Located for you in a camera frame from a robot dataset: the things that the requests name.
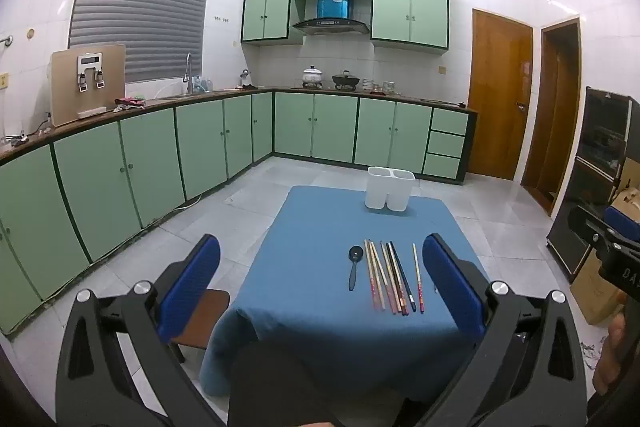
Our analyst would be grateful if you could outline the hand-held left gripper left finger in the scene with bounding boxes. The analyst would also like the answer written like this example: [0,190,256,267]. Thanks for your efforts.
[55,234,236,427]

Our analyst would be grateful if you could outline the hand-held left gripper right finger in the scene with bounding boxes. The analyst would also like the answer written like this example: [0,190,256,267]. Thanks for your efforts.
[400,233,588,427]

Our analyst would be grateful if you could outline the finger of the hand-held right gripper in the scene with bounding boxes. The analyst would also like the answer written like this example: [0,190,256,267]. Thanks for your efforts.
[567,205,626,258]
[604,207,640,243]

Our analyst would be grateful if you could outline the reddish brown chopstick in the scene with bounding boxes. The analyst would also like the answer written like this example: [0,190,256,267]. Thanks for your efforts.
[380,241,399,314]
[384,242,404,314]

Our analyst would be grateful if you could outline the row of chopsticks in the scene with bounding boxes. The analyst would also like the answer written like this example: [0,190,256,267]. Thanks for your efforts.
[364,239,426,315]

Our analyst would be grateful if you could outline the black spoon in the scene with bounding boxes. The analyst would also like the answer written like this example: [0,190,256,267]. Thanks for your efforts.
[348,245,364,292]

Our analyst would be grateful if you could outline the white utensil holder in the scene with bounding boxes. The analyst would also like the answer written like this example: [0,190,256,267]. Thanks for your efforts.
[364,166,416,213]

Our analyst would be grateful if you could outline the person's right hand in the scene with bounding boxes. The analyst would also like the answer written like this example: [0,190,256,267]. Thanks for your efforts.
[594,314,628,395]

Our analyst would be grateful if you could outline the cardboard box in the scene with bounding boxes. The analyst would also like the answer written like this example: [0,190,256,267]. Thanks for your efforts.
[582,187,640,325]

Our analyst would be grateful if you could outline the brown stool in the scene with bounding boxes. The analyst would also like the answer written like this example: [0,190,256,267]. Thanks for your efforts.
[167,289,232,363]

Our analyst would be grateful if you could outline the black cabinet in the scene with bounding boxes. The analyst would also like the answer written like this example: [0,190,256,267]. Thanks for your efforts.
[546,87,640,283]

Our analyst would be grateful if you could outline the open wooden door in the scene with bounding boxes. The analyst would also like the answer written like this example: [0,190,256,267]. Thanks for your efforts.
[521,18,583,218]

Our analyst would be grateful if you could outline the blue tablecloth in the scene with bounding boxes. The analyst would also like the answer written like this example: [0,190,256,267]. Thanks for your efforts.
[199,185,493,400]

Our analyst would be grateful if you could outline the green base cabinets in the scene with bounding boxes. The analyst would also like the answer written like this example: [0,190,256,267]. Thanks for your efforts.
[0,88,478,335]

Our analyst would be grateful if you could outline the closed wooden door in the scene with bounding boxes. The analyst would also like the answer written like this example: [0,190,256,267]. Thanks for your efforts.
[467,8,534,181]

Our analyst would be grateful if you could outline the metal faucet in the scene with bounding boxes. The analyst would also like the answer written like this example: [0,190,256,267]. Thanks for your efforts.
[182,53,196,95]

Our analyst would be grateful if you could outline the black wok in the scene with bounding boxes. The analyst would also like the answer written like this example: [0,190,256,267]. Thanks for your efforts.
[332,70,361,90]

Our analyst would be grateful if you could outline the beige water purifier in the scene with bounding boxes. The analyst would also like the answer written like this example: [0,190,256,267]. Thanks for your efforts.
[50,44,127,128]

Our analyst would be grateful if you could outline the grey window blind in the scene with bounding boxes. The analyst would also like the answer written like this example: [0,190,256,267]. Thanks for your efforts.
[69,0,213,84]

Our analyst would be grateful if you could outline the green wall cabinets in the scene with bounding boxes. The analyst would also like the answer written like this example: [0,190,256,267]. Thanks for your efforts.
[241,0,449,55]

